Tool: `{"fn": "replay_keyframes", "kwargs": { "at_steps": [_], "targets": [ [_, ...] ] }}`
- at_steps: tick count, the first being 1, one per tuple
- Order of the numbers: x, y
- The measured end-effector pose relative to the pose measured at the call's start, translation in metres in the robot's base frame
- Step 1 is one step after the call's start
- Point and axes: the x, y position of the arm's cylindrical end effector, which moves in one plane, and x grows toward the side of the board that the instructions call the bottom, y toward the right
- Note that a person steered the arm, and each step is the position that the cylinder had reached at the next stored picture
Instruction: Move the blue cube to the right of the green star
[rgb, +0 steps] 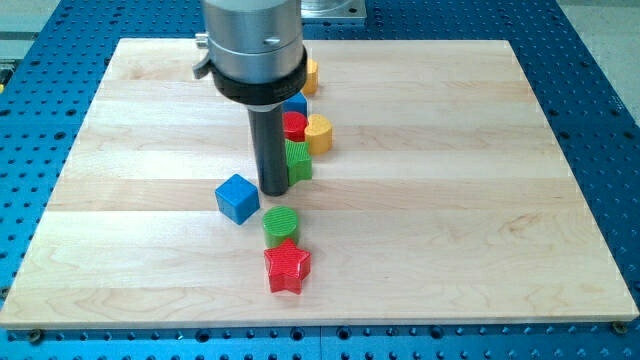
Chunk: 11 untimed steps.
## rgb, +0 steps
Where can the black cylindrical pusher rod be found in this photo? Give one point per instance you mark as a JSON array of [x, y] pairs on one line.
[[266, 125]]

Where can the blue cube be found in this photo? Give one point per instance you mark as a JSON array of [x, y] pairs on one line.
[[237, 199]]

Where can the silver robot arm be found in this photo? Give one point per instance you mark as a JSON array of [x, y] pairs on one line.
[[256, 57]]

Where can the green star block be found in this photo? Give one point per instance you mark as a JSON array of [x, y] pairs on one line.
[[298, 160]]

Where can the red star block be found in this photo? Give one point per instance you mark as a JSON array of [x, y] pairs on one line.
[[287, 266]]

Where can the red cylinder block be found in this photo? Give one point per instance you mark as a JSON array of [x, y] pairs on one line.
[[294, 125]]

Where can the blue block behind rod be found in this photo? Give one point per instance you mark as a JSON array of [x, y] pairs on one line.
[[296, 103]]

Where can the yellow heart block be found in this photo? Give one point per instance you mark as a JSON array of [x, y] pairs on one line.
[[318, 134]]

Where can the yellow block at back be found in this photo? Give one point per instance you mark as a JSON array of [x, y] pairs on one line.
[[312, 78]]

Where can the green cylinder block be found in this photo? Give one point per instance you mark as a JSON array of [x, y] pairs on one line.
[[280, 223]]

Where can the light wooden board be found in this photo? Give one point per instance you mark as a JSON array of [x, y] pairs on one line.
[[444, 199]]

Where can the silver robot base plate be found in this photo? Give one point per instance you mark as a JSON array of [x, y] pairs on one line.
[[334, 11]]

